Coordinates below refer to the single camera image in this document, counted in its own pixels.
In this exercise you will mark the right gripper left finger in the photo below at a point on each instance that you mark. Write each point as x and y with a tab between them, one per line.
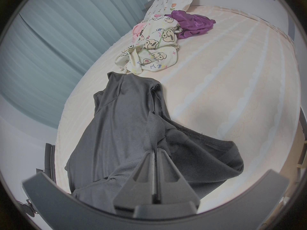
129	193

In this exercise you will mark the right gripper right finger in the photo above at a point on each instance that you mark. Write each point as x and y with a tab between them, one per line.
184	193

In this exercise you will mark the black T-shirt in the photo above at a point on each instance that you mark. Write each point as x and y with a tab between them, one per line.
120	128

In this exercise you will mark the bed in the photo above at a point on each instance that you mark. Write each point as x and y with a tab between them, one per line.
227	80

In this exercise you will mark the white printed garment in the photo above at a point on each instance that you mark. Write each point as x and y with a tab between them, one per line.
156	54

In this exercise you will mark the blue-green curtain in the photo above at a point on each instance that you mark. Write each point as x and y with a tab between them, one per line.
84	15
31	80

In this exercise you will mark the pink garment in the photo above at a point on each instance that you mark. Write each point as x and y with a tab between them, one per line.
138	30

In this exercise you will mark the purple garment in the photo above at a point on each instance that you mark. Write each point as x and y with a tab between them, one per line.
194	24

